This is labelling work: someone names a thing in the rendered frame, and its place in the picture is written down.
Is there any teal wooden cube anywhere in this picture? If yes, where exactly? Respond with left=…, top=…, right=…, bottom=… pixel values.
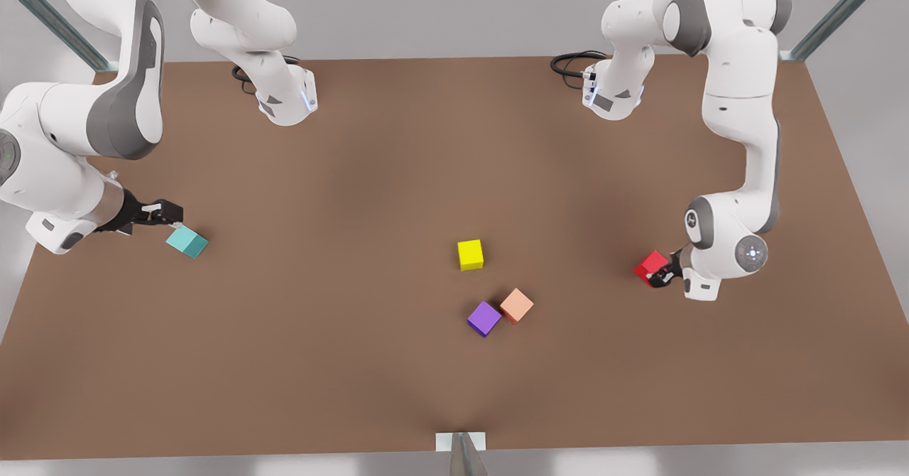
left=165, top=225, right=209, bottom=259

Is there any silver frame post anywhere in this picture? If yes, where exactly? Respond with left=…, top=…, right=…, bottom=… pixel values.
left=435, top=431, right=489, bottom=476
left=780, top=0, right=903, bottom=63
left=0, top=0, right=119, bottom=74

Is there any red wooden cube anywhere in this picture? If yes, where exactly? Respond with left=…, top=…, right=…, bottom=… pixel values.
left=633, top=250, right=670, bottom=286

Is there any peach wooden cube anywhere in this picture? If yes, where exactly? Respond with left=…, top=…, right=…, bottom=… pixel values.
left=499, top=288, right=535, bottom=325

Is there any yellow wooden cube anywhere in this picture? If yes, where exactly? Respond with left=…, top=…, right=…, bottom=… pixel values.
left=457, top=239, right=485, bottom=272

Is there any purple wooden cube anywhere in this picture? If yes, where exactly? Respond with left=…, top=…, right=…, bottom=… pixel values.
left=467, top=301, right=504, bottom=338

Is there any black cable loop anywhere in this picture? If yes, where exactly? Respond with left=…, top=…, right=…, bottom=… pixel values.
left=550, top=50, right=610, bottom=90
left=232, top=55, right=302, bottom=96

